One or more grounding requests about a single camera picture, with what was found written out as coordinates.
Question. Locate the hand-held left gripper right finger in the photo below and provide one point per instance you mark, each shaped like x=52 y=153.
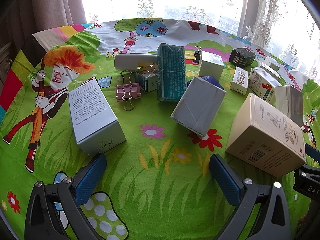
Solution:
x=225 y=180

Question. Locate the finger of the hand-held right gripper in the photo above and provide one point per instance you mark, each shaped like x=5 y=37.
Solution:
x=313 y=153

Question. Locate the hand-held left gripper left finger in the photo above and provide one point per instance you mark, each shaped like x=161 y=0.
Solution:
x=90 y=177

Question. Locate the beige box with drawing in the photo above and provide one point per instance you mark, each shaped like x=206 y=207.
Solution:
x=265 y=140

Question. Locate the pink binder clip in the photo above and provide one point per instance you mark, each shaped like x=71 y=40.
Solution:
x=128 y=92

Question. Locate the white and grey box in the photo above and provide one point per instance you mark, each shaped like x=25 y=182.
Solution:
x=290 y=102

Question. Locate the tall pale blue box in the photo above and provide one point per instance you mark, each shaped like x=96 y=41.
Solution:
x=92 y=115

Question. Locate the cartoon printed green cloth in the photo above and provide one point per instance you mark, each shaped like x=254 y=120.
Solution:
x=155 y=175

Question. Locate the grey blue taped box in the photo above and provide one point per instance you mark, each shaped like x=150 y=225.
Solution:
x=197 y=105

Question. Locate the white box with orange print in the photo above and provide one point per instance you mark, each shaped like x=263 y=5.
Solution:
x=260 y=82

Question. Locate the narrow white box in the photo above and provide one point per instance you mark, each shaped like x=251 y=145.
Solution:
x=272 y=73

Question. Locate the white box with red print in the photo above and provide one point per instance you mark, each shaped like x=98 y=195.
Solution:
x=239 y=80

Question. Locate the white cube box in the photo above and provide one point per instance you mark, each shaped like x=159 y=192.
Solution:
x=210 y=68

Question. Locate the small teal and white box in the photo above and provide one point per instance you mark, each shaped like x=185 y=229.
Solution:
x=150 y=82

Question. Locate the dark teal box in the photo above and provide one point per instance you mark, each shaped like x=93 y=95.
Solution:
x=172 y=75

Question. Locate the black box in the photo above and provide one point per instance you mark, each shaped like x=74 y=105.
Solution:
x=241 y=57

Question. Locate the black binder clip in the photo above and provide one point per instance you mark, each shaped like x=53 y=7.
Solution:
x=197 y=53

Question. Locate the carved wooden furniture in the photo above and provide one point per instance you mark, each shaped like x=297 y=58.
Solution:
x=5 y=60

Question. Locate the white lace curtain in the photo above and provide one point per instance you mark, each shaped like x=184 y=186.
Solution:
x=262 y=10

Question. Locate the brown curtain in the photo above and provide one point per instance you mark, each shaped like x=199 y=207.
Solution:
x=50 y=2

